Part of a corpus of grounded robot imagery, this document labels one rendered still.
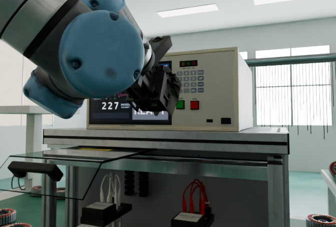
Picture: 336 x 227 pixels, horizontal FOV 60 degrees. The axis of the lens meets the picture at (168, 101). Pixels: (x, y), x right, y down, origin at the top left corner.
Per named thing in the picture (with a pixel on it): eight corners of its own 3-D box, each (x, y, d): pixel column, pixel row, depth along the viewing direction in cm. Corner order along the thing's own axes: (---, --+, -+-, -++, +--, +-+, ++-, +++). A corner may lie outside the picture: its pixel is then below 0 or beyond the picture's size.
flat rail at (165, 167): (275, 181, 62) (275, 167, 62) (48, 164, 85) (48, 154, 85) (275, 180, 63) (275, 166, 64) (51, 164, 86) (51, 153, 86)
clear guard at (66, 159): (82, 200, 50) (82, 165, 50) (-16, 188, 59) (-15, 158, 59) (157, 169, 80) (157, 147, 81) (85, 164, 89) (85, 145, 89)
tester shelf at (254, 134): (289, 154, 62) (289, 133, 62) (42, 144, 87) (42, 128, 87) (286, 140, 103) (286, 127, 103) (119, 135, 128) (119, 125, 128)
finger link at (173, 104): (169, 124, 67) (155, 106, 60) (173, 101, 70) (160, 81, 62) (182, 124, 66) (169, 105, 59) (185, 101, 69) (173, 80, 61)
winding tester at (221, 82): (239, 131, 69) (237, 46, 70) (86, 129, 85) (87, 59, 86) (253, 127, 105) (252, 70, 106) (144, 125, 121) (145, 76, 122)
